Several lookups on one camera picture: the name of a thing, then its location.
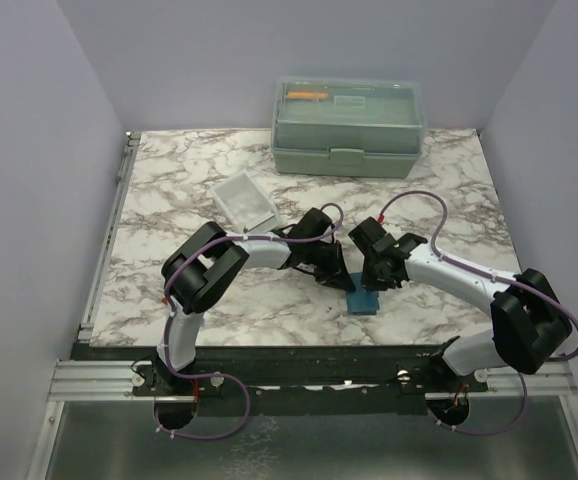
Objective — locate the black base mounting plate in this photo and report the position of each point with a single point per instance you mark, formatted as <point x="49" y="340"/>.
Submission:
<point x="297" y="381"/>

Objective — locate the aluminium rail frame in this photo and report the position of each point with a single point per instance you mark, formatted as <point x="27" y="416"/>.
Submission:
<point x="96" y="428"/>

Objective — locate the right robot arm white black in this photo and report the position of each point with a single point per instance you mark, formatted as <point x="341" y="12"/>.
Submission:
<point x="527" y="327"/>

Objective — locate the green plastic toolbox clear lid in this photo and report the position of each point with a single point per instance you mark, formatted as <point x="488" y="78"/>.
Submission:
<point x="370" y="129"/>

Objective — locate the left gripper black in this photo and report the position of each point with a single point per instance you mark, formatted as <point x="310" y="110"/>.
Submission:
<point x="334" y="274"/>

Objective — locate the blue leather card holder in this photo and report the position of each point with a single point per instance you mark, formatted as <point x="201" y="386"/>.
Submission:
<point x="361" y="302"/>

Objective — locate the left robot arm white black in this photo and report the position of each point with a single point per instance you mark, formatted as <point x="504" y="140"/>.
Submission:
<point x="199" y="273"/>

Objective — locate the white plastic card tray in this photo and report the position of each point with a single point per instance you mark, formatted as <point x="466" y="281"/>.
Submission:
<point x="246" y="205"/>

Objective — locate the orange tool inside toolbox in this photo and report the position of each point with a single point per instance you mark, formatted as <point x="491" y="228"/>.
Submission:
<point x="306" y="95"/>

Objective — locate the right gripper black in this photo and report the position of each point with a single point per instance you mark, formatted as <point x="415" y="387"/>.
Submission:
<point x="373" y="283"/>

